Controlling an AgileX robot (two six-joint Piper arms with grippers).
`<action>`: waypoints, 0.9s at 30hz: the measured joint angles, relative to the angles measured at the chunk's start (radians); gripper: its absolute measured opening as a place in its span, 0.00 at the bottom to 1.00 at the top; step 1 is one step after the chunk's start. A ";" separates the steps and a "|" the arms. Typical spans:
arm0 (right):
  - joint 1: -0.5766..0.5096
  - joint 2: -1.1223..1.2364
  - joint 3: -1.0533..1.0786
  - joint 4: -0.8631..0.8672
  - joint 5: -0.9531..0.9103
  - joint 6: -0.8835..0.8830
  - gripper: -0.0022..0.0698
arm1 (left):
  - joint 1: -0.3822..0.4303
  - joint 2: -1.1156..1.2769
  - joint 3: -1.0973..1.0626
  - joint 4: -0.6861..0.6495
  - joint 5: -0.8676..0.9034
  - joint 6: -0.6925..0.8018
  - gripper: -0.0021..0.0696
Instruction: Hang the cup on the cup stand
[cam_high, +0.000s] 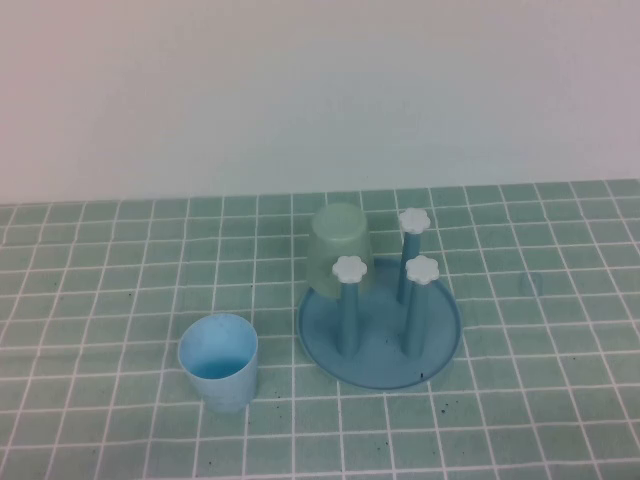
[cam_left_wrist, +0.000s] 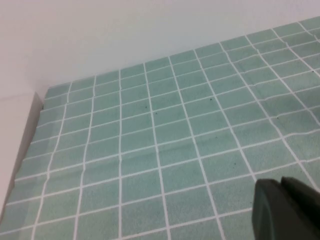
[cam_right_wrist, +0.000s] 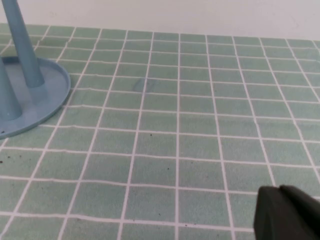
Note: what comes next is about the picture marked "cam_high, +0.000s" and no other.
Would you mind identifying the blue cup stand white caps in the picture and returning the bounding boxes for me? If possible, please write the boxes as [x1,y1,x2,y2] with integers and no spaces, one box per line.
[297,207,463,392]

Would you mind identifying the green grid tablecloth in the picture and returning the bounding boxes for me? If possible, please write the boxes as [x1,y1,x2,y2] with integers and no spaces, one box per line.
[0,178,640,480]

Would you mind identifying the light blue plastic cup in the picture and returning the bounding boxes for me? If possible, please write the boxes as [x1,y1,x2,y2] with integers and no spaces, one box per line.
[178,312,260,415]

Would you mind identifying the pale green plastic cup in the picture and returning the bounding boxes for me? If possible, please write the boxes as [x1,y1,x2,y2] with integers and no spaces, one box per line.
[305,202,375,301]

